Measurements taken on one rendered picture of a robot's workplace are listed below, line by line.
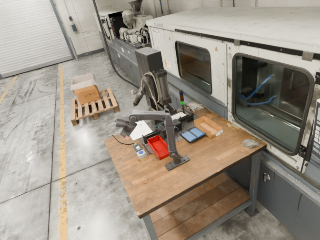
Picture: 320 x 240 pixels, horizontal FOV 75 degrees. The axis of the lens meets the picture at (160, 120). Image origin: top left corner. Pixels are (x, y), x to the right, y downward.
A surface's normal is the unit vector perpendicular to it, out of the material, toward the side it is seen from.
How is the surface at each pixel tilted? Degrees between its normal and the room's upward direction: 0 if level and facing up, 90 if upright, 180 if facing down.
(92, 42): 90
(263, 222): 0
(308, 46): 90
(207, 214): 0
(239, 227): 0
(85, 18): 90
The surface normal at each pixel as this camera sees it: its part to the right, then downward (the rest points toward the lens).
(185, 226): -0.18, -0.83
